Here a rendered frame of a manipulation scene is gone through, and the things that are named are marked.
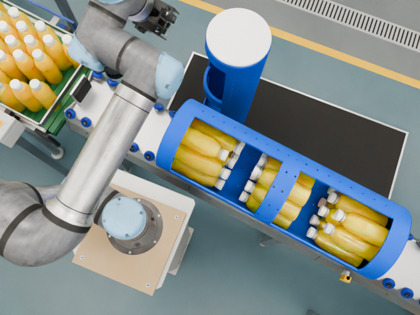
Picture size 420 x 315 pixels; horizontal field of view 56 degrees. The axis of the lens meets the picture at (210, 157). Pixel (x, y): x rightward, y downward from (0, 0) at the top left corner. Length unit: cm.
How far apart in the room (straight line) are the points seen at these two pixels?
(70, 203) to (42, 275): 193
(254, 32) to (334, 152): 112
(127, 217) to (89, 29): 57
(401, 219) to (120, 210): 91
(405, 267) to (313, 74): 160
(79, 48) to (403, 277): 145
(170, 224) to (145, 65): 74
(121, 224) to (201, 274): 142
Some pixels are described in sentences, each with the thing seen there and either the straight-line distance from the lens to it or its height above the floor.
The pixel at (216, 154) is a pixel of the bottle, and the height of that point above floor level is 118.
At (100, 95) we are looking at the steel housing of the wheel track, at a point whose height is 93.
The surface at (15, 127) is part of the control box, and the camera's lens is 169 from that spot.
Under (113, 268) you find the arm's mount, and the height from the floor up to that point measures 116.
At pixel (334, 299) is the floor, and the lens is 266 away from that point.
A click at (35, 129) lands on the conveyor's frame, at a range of 184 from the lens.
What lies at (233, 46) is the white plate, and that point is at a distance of 172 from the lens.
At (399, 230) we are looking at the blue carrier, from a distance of 145.
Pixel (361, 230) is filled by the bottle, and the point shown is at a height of 119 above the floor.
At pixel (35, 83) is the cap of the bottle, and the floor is 111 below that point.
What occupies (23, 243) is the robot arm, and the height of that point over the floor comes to 179.
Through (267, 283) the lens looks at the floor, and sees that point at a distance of 256.
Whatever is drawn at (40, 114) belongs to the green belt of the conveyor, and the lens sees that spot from 186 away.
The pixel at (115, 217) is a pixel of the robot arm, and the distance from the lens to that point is 115.
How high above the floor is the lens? 252
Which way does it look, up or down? 75 degrees down
